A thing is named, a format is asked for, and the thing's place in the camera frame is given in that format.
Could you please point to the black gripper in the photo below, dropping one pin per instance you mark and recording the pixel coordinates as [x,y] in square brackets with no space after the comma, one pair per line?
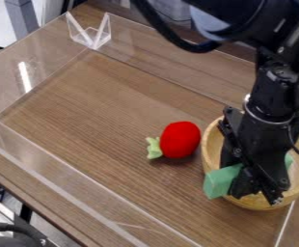
[258,140]

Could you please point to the green foam block stick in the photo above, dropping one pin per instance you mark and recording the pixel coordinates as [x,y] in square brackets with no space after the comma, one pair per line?
[218,181]

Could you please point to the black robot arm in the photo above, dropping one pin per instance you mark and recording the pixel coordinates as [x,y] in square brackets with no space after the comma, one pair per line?
[265,24]

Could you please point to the brown wooden bowl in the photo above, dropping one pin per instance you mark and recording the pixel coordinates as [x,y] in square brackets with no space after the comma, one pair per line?
[211,148]

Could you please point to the red plush strawberry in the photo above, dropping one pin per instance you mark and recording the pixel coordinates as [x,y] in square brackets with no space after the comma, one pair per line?
[176,143]

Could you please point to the black clamp under table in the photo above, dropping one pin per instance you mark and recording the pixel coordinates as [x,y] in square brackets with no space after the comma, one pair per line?
[31,232]

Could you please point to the clear acrylic corner bracket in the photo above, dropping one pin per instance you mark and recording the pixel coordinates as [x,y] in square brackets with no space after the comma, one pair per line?
[91,37]

